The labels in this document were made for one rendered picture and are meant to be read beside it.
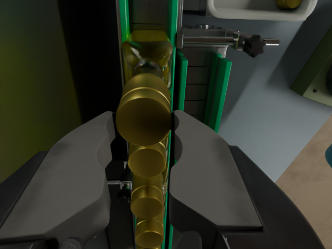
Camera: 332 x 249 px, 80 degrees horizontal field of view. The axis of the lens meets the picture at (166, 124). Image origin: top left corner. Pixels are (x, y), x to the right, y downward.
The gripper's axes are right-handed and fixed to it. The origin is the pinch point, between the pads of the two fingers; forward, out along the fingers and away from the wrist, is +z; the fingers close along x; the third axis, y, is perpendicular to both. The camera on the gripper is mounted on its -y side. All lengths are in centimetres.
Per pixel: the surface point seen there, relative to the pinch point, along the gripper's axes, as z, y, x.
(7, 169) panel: 2.6, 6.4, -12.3
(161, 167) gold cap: 2.2, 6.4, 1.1
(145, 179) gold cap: 4.5, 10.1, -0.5
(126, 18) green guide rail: 21.9, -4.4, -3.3
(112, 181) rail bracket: 22.4, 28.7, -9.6
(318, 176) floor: 119, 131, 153
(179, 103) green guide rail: 21.9, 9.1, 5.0
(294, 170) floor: 119, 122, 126
